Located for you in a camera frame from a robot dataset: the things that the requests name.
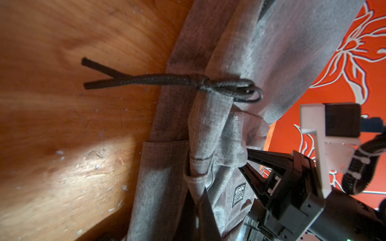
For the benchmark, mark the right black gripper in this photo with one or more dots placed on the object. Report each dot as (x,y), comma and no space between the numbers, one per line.
(288,193)

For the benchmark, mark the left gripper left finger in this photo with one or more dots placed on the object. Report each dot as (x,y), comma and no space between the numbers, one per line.
(187,227)

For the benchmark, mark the grey student backpack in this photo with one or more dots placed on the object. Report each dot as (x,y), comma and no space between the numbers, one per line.
(237,67)

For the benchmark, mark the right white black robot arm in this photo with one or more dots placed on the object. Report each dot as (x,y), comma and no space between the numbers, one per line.
(344,218)

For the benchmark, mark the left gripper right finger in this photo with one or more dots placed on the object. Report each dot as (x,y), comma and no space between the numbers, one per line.
(208,230)

